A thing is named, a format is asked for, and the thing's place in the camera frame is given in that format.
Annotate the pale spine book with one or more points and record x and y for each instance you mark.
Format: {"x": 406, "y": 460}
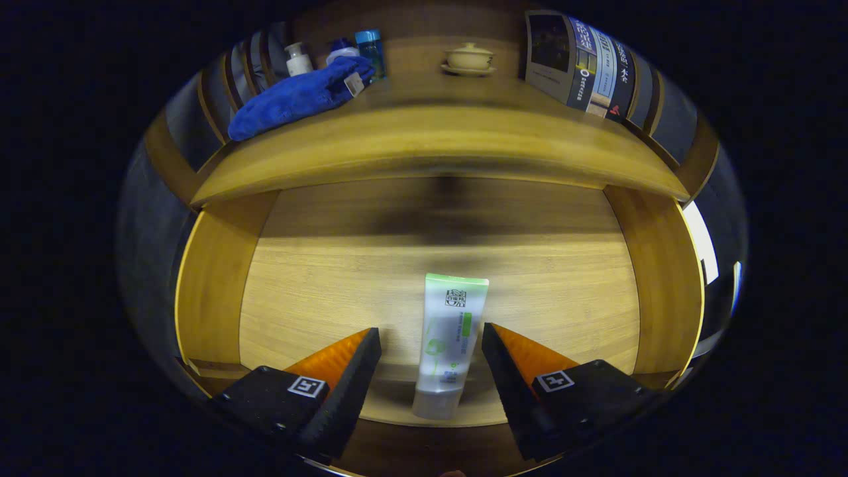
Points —
{"x": 601, "y": 79}

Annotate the wooden countertop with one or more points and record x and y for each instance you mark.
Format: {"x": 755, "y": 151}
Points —
{"x": 430, "y": 139}

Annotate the beige lidded teacup with saucer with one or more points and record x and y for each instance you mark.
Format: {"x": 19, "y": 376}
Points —
{"x": 469, "y": 58}

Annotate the white bottle with blue cap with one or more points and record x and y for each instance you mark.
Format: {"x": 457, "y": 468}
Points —
{"x": 341, "y": 52}

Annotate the folded blue towel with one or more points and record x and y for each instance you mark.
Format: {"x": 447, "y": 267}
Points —
{"x": 291, "y": 99}

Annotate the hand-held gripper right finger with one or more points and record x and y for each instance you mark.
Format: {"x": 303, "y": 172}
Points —
{"x": 520, "y": 397}

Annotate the blue spine book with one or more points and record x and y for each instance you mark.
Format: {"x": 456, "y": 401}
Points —
{"x": 550, "y": 59}

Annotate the black spine book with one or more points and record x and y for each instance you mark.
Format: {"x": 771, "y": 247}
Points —
{"x": 621, "y": 86}

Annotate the wooden drawer with black knob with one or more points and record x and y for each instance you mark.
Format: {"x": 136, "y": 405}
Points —
{"x": 318, "y": 285}

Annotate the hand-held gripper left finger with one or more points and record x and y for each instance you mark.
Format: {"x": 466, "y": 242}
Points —
{"x": 338, "y": 397}

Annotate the blue cylinder bottle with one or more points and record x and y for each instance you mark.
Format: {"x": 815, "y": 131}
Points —
{"x": 371, "y": 53}

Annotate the white green cream tube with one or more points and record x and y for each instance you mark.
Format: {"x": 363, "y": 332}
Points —
{"x": 450, "y": 331}

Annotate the white pump bottle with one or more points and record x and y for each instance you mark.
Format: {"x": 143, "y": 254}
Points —
{"x": 298, "y": 64}

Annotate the brown wooden cabinet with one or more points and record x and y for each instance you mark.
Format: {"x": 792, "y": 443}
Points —
{"x": 417, "y": 33}

